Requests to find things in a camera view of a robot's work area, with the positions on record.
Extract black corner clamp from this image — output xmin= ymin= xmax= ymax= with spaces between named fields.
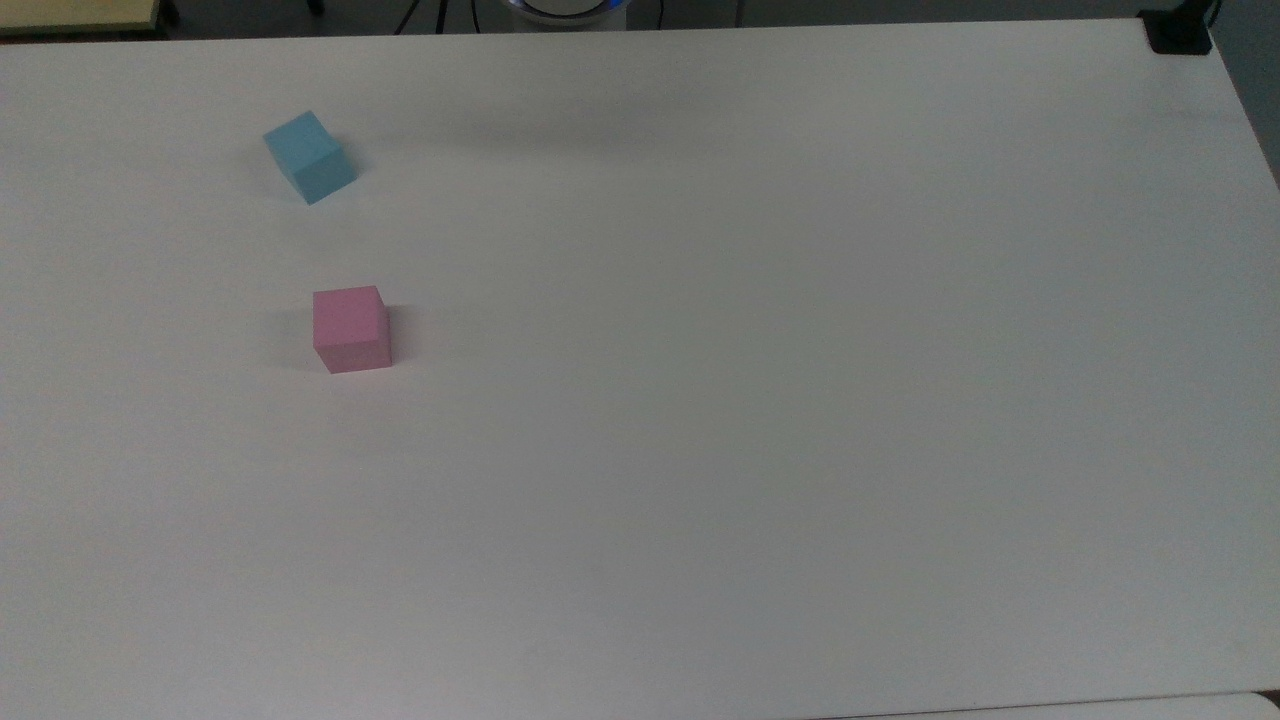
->
xmin=1138 ymin=0 xmax=1220 ymax=57

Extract pink cube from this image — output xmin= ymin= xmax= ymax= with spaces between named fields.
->
xmin=312 ymin=285 xmax=392 ymax=375

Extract black tripod legs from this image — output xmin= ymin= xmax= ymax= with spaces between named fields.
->
xmin=393 ymin=0 xmax=452 ymax=35

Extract yellow wooden desk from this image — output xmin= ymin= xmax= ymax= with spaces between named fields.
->
xmin=0 ymin=0 xmax=164 ymax=39

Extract blue cube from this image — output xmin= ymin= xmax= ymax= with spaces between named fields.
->
xmin=262 ymin=110 xmax=358 ymax=206

